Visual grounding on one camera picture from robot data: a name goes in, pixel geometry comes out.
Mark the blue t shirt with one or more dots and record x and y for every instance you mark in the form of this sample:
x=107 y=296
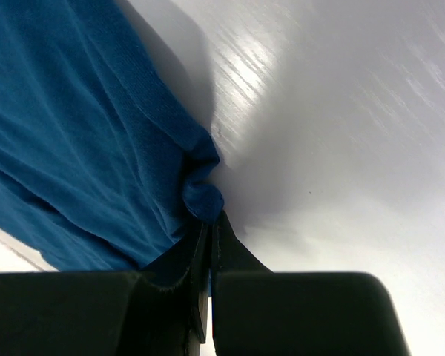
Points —
x=101 y=167

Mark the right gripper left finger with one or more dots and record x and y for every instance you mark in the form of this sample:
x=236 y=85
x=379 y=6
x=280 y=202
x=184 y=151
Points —
x=160 y=310

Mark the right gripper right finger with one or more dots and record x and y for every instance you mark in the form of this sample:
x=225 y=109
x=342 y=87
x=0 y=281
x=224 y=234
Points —
x=256 y=311

